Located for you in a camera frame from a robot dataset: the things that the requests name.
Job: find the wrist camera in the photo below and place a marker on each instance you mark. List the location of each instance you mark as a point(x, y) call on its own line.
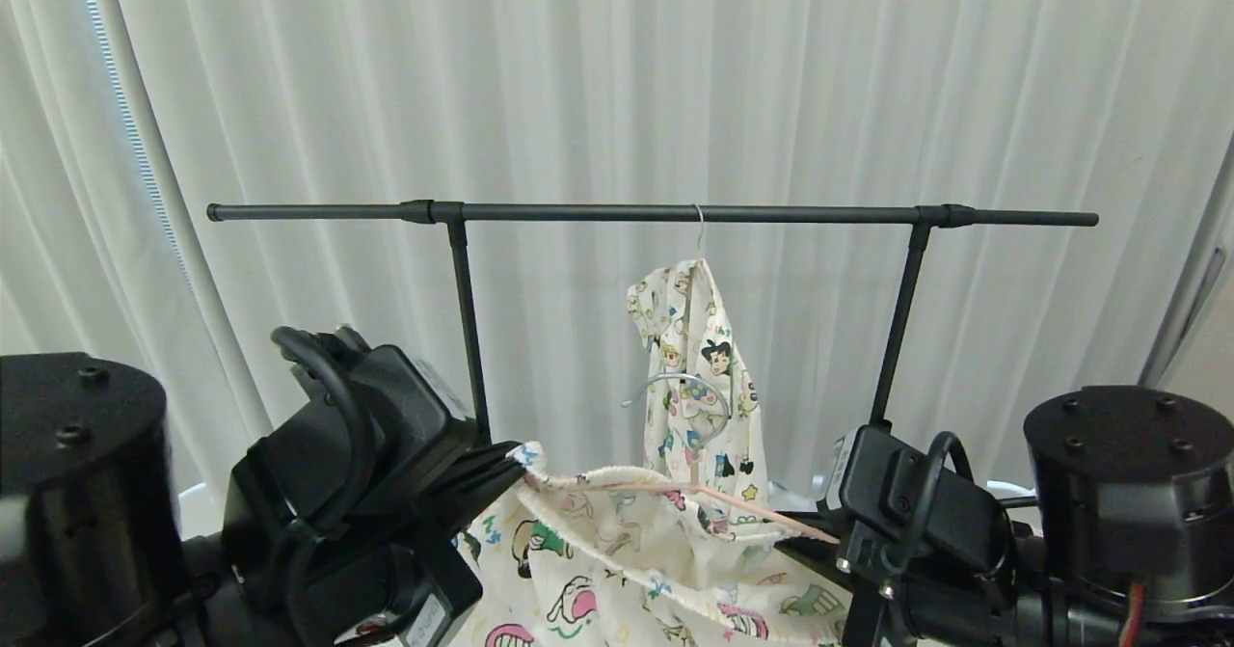
point(405, 435)
point(954, 522)

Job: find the black clothes rack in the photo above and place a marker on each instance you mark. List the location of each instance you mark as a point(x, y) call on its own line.
point(578, 212)

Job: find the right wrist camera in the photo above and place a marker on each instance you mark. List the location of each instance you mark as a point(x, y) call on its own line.
point(954, 522)

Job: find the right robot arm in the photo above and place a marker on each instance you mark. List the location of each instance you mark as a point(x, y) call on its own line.
point(1128, 493)

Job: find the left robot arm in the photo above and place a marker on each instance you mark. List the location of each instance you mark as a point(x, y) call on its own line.
point(87, 493)

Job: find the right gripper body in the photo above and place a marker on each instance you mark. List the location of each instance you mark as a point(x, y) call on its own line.
point(964, 618)

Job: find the white curtain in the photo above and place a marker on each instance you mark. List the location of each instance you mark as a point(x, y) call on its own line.
point(578, 78)

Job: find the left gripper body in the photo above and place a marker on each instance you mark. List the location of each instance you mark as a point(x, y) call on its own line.
point(386, 589)

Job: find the cream printed shirt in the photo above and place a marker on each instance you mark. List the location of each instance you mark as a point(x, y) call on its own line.
point(704, 358)

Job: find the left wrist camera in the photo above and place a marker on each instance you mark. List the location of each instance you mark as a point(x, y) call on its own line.
point(405, 435)

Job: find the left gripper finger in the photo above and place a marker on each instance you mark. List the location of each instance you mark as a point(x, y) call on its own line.
point(472, 488)

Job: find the cream printed pants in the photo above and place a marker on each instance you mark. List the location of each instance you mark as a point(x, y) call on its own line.
point(617, 570)

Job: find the pink clothes hanger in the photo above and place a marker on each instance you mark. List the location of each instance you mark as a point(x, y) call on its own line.
point(701, 237)
point(771, 519)

